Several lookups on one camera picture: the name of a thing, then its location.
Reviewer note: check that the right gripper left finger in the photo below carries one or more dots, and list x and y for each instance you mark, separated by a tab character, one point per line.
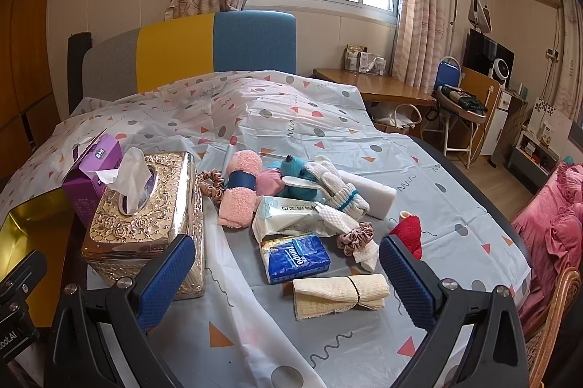
139	307

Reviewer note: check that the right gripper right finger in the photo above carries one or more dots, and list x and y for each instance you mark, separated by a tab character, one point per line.
430	308

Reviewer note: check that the red plush toy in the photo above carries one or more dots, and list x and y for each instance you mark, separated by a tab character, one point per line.
409	231

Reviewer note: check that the white waffle cloth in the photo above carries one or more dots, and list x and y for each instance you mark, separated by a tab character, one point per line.
334	223

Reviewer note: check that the mauve satin scrunchie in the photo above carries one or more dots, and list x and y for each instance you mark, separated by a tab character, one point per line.
356	239

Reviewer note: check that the white sponge block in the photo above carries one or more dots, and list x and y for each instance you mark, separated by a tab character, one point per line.
379	196

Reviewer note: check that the beige cloth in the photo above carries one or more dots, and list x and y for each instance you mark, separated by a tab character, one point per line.
317	297

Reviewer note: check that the white knit gloves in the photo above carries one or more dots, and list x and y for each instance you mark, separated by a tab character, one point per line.
342	196

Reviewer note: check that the pink towel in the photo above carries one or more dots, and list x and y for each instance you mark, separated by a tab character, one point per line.
239	198

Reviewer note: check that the striped pink scrunchie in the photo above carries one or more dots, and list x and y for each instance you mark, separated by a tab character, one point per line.
211	184

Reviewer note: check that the blue pocket tissue pack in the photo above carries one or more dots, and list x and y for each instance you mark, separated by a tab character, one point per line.
290	257

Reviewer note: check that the wet wipes pack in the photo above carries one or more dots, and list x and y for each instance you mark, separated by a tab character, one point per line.
288	217

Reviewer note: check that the ornate gold tissue box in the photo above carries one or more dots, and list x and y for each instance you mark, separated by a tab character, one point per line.
119	243

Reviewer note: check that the gold metal tray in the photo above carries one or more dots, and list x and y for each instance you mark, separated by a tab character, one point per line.
42	223

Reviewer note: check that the wicker chair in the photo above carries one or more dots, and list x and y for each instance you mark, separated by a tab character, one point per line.
541	336

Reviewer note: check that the pink bedding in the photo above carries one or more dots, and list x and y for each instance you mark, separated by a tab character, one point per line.
551	228

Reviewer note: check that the purple tissue box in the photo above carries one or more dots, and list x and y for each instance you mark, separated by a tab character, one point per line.
81	184

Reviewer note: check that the wooden desk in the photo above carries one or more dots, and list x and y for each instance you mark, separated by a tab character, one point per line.
377	88

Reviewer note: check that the blue folding chair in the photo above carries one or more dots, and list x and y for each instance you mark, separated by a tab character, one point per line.
449	72

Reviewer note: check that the black monitor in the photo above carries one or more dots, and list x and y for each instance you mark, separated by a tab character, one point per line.
488	57

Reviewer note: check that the tricolour sofa backrest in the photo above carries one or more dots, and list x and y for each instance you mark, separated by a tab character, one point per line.
143	59

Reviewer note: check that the right window curtain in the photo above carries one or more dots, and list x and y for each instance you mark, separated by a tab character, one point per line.
420	43

